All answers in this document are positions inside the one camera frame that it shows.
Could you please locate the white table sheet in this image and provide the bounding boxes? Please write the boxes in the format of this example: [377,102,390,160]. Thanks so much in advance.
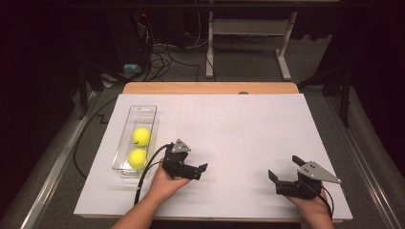
[74,93,353,221]

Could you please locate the clear plastic container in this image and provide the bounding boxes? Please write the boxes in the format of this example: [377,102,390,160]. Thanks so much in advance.
[112,104,160,179]

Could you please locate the dark computer tower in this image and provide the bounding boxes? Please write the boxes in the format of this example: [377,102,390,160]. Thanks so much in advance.
[106,9,151,68]

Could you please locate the small blue item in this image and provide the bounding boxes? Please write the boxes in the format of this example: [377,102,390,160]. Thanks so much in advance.
[123,63,142,74]

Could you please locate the bundle of cables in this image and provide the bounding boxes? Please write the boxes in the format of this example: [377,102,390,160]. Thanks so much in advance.
[139,12,206,83]

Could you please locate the yellow tennis ball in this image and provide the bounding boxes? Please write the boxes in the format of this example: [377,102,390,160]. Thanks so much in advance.
[127,148,148,171]
[131,127,152,148]

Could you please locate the metal floor rail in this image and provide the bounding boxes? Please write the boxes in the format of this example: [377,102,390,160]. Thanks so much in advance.
[324,94,403,229]
[18,90,103,229]

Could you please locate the person's left hand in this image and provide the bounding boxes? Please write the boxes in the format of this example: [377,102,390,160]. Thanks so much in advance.
[146,158,193,202]

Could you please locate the black floor cable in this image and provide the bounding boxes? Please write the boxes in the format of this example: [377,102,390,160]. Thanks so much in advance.
[73,94,119,179]

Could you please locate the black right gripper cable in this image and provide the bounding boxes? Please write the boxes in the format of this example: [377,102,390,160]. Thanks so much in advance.
[314,187,335,220]

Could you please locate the black stand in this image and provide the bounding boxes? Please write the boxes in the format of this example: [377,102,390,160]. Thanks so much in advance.
[297,60,355,129]
[75,61,107,122]

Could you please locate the person's right hand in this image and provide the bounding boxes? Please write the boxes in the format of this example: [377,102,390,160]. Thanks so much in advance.
[285,186,332,221]

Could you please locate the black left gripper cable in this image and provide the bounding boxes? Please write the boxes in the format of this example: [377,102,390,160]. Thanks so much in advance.
[133,143,175,206]

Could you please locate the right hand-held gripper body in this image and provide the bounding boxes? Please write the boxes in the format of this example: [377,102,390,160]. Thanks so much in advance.
[275,160,342,200]

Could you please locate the white metal desk frame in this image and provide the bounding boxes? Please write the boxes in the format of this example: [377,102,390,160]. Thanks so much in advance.
[204,10,299,81]

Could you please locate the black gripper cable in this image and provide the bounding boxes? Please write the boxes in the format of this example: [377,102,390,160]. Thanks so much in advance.
[314,187,335,220]
[133,143,175,206]

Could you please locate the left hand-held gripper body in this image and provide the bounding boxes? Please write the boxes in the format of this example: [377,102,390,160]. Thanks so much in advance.
[161,138,200,179]

